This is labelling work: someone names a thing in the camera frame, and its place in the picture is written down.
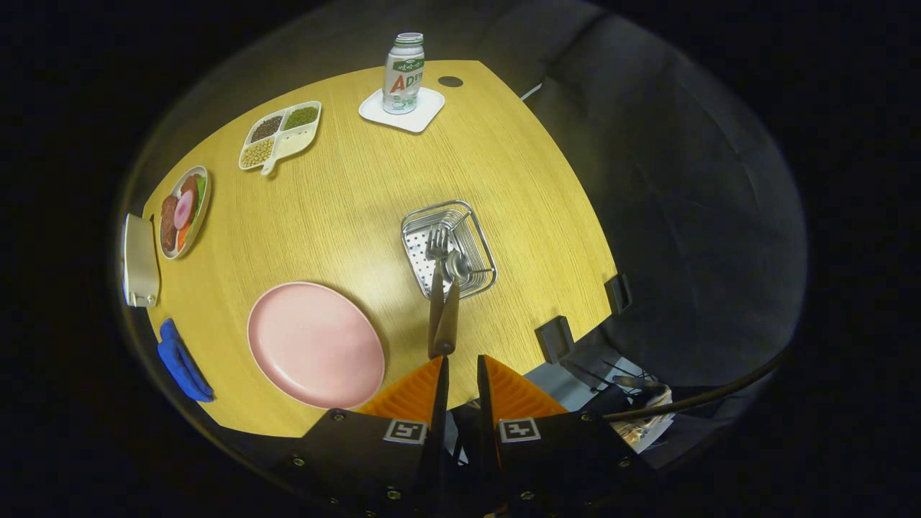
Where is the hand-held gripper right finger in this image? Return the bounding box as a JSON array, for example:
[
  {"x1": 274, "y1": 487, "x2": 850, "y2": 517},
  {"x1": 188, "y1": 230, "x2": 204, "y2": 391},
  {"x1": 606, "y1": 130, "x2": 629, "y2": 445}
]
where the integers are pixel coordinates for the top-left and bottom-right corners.
[{"x1": 476, "y1": 354, "x2": 655, "y2": 515}]

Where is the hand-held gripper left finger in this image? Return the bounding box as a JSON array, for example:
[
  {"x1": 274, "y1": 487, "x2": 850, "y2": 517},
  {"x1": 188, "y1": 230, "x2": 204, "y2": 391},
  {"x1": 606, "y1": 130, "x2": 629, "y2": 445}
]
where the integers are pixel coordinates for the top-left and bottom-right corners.
[{"x1": 270, "y1": 355, "x2": 450, "y2": 515}]

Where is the metal spoon wooden handle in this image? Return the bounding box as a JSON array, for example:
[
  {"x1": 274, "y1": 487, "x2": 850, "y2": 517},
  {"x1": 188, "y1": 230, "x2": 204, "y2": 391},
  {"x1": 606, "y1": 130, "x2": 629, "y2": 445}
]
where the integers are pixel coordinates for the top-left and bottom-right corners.
[{"x1": 434, "y1": 247, "x2": 472, "y2": 357}]

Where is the metal fork wooden handle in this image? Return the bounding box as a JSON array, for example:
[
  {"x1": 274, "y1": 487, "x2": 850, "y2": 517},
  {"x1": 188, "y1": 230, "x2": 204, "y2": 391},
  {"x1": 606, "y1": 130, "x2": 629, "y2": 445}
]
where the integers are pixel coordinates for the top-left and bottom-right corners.
[{"x1": 425, "y1": 224, "x2": 451, "y2": 359}]

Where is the black table clamp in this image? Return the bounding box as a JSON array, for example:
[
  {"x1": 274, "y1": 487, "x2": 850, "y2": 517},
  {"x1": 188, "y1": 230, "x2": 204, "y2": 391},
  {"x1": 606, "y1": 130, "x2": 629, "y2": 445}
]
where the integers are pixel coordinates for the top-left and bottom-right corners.
[
  {"x1": 604, "y1": 272, "x2": 634, "y2": 316},
  {"x1": 535, "y1": 315, "x2": 576, "y2": 365}
]

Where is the pink round plate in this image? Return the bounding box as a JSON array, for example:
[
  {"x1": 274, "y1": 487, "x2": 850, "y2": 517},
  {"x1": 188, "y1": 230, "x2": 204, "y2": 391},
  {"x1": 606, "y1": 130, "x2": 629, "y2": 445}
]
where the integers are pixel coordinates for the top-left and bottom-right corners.
[{"x1": 247, "y1": 281, "x2": 386, "y2": 410}]

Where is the pale crumpled bag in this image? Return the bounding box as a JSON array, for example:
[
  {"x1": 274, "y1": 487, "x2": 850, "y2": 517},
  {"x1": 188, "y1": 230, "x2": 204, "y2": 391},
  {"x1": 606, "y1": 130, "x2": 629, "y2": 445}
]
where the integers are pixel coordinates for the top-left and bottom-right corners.
[{"x1": 612, "y1": 385, "x2": 675, "y2": 453}]

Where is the blue cloth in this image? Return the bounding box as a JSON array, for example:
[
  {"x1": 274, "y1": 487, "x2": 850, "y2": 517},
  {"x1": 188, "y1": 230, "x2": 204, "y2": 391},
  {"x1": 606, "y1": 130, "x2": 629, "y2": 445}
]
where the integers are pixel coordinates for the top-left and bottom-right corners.
[{"x1": 157, "y1": 318, "x2": 215, "y2": 403}]

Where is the white square coaster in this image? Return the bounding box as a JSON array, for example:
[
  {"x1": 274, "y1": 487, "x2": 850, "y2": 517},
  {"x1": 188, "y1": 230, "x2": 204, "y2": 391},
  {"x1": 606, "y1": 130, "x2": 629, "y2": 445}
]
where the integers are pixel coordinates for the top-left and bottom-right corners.
[{"x1": 358, "y1": 86, "x2": 445, "y2": 135}]

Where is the oval white food plate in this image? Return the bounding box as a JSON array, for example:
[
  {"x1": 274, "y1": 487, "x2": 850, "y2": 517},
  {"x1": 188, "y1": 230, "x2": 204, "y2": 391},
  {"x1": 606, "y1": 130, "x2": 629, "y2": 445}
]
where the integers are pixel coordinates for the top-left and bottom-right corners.
[{"x1": 155, "y1": 165, "x2": 212, "y2": 260}]

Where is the white divided dish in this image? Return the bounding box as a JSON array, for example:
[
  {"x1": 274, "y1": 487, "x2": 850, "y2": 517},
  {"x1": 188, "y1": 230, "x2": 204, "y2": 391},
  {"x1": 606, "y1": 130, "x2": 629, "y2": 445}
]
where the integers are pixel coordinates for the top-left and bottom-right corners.
[{"x1": 238, "y1": 101, "x2": 322, "y2": 177}]

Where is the pile of yellow beans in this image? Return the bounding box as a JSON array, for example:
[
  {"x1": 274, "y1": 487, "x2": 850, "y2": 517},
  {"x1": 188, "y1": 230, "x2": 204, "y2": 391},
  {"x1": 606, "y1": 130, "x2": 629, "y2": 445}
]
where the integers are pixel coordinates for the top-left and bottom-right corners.
[{"x1": 240, "y1": 138, "x2": 275, "y2": 169}]

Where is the long brown meat piece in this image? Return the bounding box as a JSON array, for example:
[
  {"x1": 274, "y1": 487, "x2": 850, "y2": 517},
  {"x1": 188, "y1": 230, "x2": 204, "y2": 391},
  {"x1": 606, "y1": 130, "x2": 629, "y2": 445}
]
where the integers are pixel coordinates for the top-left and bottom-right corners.
[{"x1": 160, "y1": 195, "x2": 178, "y2": 253}]

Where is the white toaster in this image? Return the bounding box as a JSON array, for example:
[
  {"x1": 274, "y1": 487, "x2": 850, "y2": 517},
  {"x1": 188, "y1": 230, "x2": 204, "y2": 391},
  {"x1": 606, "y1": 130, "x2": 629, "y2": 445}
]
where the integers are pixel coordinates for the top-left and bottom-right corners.
[{"x1": 121, "y1": 213, "x2": 161, "y2": 309}]

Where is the white drink bottle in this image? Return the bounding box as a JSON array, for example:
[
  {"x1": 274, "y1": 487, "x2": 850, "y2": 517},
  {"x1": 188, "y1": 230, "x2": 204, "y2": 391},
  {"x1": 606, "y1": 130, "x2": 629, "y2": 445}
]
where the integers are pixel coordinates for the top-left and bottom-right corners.
[{"x1": 382, "y1": 32, "x2": 425, "y2": 115}]

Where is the metal wire basket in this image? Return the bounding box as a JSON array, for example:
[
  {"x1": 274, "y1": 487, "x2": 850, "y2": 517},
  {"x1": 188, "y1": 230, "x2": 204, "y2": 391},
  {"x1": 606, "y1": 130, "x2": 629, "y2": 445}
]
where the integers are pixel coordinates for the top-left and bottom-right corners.
[{"x1": 400, "y1": 199, "x2": 499, "y2": 301}]

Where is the black cable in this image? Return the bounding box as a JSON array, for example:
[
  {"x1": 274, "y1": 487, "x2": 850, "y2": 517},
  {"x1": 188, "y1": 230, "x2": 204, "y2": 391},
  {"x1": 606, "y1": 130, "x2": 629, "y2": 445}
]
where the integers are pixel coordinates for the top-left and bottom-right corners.
[{"x1": 603, "y1": 345, "x2": 789, "y2": 422}]

